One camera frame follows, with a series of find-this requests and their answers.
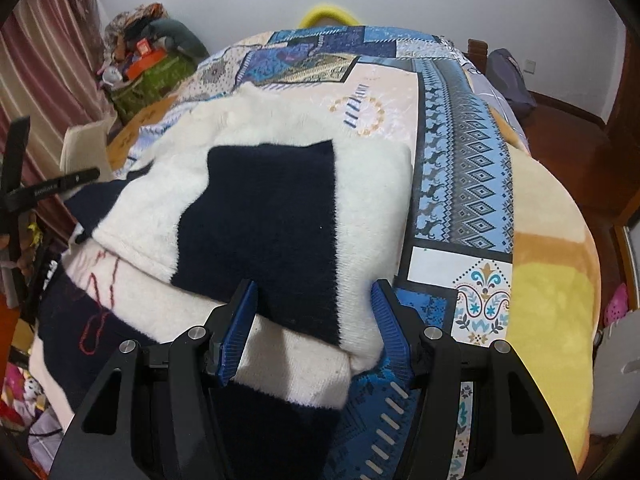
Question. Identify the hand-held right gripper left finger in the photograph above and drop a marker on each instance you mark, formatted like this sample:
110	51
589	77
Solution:
239	332

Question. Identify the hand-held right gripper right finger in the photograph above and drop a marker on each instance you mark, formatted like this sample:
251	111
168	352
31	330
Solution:
394	332

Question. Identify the white and navy fuzzy sweater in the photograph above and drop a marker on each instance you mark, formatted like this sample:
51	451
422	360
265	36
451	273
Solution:
280	220

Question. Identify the yellow and orange fleece blanket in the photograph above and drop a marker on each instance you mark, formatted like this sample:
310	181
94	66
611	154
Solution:
550	285

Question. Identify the blue patterned quilt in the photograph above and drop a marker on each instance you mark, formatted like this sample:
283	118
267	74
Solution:
465	185

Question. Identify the white bag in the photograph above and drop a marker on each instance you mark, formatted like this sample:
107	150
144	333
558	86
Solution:
612	375

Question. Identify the pink slipper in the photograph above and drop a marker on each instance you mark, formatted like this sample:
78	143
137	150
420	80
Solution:
616	305

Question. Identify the pile of plush toys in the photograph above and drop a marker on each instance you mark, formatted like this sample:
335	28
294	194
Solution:
22	395

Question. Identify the beige cardboard box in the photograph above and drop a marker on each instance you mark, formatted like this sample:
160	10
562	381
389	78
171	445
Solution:
85	145

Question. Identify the green patterned cloth bundle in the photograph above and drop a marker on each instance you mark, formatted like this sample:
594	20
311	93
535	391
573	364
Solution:
150	84

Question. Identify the grey purple backpack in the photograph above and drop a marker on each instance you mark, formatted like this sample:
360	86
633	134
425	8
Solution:
510	82

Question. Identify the black tripod stand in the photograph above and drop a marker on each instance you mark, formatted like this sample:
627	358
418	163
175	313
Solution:
15	170

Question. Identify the orange box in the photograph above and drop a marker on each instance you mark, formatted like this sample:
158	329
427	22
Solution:
145	57

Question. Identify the dark green stuffed bag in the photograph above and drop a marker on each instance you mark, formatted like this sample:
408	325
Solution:
181	37

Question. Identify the yellow hoop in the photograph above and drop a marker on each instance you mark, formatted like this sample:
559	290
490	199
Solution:
327	12

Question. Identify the pink striped curtain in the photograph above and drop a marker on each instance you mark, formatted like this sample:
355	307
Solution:
45	40

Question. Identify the wooden bed post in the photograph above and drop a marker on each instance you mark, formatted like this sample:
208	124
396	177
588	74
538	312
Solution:
478	52

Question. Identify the white wall socket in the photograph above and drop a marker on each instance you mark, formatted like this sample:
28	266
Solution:
530	66

